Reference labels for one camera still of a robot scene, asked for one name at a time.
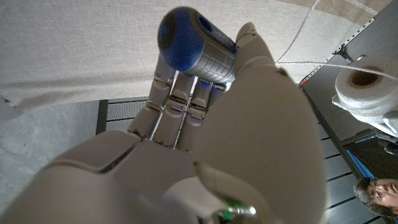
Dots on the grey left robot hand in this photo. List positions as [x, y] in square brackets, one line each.
[388, 124]

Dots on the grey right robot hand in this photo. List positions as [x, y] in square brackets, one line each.
[255, 140]

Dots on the person's face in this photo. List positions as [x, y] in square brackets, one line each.
[377, 196]

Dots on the beige striped backdrop cloth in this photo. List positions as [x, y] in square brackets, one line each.
[77, 46]

